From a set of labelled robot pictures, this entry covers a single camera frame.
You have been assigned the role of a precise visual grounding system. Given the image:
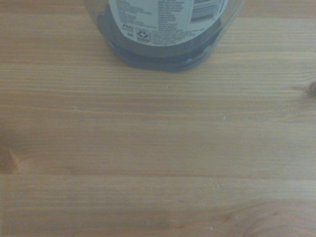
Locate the clear dish soap bottle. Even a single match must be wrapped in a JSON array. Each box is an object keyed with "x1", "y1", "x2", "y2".
[{"x1": 83, "y1": 0, "x2": 245, "y2": 73}]

